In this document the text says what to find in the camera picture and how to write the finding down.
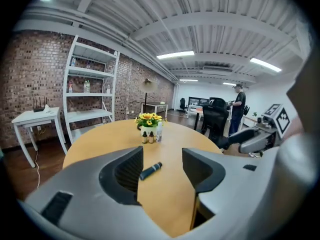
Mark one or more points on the black desk lamp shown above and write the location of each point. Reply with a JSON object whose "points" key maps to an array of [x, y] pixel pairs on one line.
{"points": [[148, 85]]}

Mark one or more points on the white shelf unit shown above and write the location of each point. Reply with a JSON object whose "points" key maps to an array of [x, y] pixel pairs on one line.
{"points": [[87, 114]]}

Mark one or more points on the white tube with purple label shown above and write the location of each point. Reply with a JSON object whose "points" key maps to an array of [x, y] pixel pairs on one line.
{"points": [[159, 132]]}

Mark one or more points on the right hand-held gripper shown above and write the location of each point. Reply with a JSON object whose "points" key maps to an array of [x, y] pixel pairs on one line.
{"points": [[281, 119]]}

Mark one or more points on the black swivel chair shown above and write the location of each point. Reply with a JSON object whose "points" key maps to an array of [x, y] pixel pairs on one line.
{"points": [[183, 104]]}

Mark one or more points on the small clear bottle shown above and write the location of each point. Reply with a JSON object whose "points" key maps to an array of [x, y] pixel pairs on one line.
{"points": [[108, 89]]}

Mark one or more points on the white side table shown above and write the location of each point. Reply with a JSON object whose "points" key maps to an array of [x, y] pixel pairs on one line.
{"points": [[37, 117]]}

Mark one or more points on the small amber bottle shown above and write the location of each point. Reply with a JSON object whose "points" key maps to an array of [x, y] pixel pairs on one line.
{"points": [[144, 138], [151, 138]]}

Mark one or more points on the ceiling air conditioner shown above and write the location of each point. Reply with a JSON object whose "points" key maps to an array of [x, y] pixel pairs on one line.
{"points": [[217, 69]]}

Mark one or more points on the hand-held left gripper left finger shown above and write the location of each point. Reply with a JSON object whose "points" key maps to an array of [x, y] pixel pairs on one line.
{"points": [[87, 191]]}

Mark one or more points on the person's right forearm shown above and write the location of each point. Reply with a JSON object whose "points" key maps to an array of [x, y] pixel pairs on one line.
{"points": [[296, 127]]}

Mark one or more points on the clear plastic bottle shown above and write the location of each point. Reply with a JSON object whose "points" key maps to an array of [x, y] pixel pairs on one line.
{"points": [[73, 62]]}

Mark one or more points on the dark top white table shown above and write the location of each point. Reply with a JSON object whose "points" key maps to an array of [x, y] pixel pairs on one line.
{"points": [[155, 104]]}

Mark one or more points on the black monitor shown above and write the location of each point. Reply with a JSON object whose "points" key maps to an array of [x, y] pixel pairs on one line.
{"points": [[198, 101]]}

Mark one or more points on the black mesh office chair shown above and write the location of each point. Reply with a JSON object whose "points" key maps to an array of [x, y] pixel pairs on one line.
{"points": [[215, 119]]}

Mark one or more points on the black cosmetic tube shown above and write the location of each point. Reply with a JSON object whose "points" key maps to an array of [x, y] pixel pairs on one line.
{"points": [[151, 171]]}

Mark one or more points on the bottle with red label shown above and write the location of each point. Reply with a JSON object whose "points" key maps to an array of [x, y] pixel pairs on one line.
{"points": [[70, 87]]}

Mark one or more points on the sunflower bouquet in white pot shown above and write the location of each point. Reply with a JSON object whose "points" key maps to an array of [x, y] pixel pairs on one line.
{"points": [[148, 120]]}

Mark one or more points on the white monitor desk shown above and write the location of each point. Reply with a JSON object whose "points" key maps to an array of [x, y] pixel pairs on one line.
{"points": [[191, 107]]}

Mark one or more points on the white desk wooden top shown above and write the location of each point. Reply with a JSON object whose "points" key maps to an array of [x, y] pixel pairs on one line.
{"points": [[250, 120]]}

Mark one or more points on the black router with antennas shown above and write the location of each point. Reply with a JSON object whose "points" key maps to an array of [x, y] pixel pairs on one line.
{"points": [[38, 108]]}

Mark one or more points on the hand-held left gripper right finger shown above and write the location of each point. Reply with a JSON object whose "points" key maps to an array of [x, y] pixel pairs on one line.
{"points": [[237, 184]]}

